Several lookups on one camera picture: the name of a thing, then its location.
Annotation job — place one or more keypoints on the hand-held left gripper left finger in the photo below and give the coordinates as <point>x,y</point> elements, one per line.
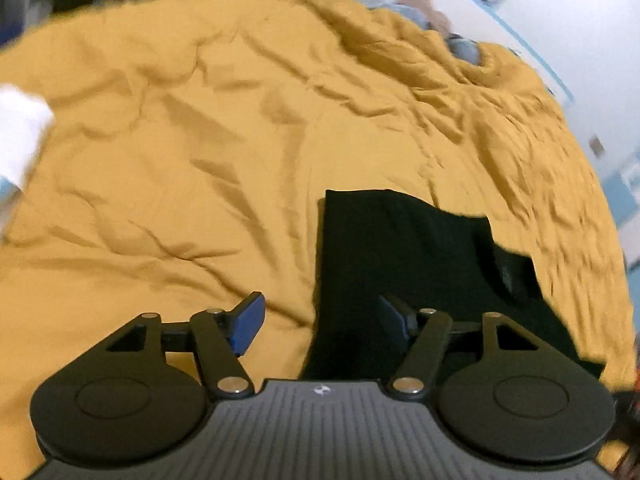
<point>248,321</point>

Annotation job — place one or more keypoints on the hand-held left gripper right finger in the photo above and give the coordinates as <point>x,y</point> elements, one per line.
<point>392,319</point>

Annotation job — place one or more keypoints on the black garment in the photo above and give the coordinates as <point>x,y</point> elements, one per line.
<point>400,250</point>

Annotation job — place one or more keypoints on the mustard yellow blanket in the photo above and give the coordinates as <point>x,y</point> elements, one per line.
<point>200,135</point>

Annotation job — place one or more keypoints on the blue and white wardrobe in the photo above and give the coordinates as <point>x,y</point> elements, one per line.
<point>625,185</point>

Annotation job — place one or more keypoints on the blue plush toy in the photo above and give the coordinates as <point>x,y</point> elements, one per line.
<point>465,50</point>

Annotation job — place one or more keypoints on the white cloth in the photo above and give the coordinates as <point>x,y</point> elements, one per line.
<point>20,130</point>

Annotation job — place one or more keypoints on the brown teddy bear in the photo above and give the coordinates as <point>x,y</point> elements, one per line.
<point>425,7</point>

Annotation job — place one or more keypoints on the wall socket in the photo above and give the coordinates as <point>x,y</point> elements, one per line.
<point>596,145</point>

